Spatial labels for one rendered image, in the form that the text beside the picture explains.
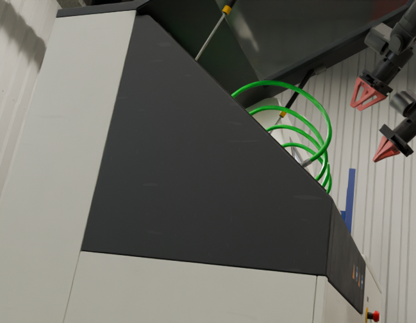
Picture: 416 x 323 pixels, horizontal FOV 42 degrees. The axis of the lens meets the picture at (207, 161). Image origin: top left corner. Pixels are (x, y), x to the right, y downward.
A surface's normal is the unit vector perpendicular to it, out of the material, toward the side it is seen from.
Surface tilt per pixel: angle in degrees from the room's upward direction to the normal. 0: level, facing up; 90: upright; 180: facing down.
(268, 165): 90
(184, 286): 90
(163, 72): 90
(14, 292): 90
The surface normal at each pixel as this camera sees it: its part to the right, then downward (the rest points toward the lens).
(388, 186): -0.21, -0.35
